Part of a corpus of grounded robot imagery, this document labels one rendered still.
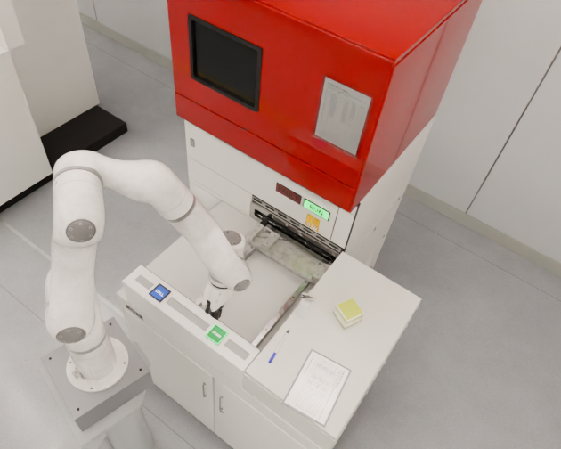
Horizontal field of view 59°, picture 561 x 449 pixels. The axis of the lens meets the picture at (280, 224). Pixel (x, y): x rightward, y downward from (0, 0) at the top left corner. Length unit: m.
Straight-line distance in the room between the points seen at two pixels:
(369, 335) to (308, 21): 1.03
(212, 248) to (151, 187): 0.25
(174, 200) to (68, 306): 0.39
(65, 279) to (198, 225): 0.34
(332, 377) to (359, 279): 0.41
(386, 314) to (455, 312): 1.37
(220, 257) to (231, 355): 0.51
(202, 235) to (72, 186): 0.33
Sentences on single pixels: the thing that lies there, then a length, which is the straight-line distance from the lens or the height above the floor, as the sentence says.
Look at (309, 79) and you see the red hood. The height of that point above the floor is 1.65.
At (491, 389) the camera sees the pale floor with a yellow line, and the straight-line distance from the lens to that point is 3.00.
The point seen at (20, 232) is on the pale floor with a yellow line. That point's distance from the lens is 3.41.
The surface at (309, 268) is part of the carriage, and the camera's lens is 1.97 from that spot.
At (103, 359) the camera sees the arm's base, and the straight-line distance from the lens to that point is 1.63.
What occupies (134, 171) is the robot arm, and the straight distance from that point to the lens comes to 1.09.
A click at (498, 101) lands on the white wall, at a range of 3.07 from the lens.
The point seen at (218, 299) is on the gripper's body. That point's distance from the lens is 1.46.
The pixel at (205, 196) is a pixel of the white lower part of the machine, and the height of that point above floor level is 0.78.
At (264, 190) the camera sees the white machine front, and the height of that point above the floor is 1.04.
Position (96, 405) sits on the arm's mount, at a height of 0.93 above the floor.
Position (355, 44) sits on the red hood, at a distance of 1.39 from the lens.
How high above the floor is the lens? 2.47
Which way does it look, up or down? 50 degrees down
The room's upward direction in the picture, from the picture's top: 8 degrees clockwise
